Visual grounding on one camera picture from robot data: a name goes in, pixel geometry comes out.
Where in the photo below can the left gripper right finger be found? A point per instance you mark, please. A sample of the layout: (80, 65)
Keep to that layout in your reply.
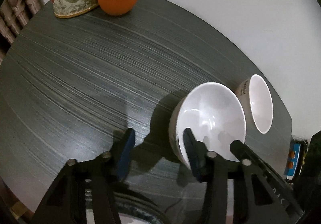
(254, 201)

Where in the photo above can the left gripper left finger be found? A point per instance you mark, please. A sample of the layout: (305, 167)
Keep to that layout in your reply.
(64, 201)

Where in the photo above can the white ribbed bowl pink base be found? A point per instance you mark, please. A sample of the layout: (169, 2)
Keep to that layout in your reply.
(215, 116)

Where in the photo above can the white bowl black lettering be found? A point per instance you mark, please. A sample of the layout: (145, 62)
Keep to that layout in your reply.
(257, 103)

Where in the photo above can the white plate pink roses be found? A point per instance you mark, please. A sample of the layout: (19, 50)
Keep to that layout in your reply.
(133, 207)

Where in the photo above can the blue box on shelf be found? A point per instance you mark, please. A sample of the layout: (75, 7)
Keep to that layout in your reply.
(292, 161)

